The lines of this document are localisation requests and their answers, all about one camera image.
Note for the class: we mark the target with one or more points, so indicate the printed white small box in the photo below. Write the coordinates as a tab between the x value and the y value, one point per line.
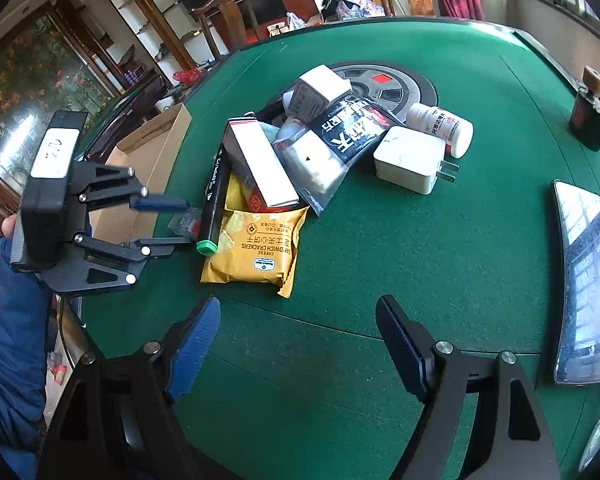
302	102

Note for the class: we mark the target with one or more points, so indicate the black and clear pouch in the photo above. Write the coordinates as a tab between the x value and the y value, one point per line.
340	135

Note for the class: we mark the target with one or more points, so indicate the pile of clothes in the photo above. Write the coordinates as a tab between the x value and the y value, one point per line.
352	7

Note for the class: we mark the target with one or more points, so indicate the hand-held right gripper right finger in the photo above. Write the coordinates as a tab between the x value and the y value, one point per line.
400	350

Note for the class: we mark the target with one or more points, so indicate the white and red carton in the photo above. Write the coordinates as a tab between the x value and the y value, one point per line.
260	165

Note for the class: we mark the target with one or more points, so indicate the plain white small box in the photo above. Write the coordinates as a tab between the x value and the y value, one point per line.
325	82

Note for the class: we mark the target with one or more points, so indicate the brown cardboard box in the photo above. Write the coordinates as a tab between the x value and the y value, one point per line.
150	155

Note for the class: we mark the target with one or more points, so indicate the round table centre panel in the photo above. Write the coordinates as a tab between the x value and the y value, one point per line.
395	85

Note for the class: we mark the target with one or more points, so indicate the glossy black smartphone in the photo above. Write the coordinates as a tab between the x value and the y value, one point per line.
580	285

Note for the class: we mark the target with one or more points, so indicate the person's left forearm blue sleeve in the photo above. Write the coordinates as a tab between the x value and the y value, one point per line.
10	350

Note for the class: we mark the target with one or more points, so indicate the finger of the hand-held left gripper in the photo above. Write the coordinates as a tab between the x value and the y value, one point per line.
162	204
152	251

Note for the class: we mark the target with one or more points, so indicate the black marker green cap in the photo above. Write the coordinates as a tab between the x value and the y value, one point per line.
211	205

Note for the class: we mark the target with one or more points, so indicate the dark glass bottle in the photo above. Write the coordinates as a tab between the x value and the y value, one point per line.
585	117

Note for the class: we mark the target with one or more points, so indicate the white pill bottle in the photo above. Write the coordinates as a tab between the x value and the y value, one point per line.
442	127

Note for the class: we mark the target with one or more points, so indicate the red plastic bag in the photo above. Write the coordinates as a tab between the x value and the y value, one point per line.
186	76

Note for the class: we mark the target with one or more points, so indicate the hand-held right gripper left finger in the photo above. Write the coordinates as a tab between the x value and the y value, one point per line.
195	355

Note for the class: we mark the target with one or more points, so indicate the dark wooden chair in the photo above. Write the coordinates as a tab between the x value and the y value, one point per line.
230	25

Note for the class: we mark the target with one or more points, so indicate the yellow cracker packet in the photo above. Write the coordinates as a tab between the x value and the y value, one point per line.
260	255

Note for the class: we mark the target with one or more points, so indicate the dark green-topped mahjong table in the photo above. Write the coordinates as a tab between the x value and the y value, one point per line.
140	95

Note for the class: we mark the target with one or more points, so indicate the white charger adapter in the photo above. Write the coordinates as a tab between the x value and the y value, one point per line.
410	160

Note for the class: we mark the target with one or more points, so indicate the white plastic bag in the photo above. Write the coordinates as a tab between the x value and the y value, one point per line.
296	21

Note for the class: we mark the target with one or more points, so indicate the small red plastic packet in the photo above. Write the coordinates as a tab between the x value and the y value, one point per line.
187	222

